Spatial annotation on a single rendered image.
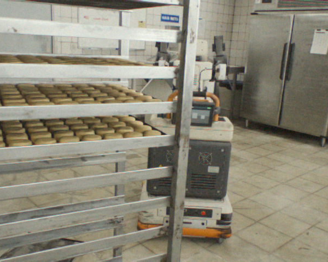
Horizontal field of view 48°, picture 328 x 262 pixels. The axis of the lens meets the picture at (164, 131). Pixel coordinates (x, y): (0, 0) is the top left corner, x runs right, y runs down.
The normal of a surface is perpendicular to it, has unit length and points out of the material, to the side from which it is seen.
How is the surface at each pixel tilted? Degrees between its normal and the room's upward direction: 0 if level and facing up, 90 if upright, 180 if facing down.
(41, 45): 90
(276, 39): 90
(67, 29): 90
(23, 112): 90
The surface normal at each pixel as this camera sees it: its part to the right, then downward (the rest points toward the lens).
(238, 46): -0.73, 0.13
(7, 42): 0.68, 0.22
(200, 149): -0.02, 0.24
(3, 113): 0.46, 0.25
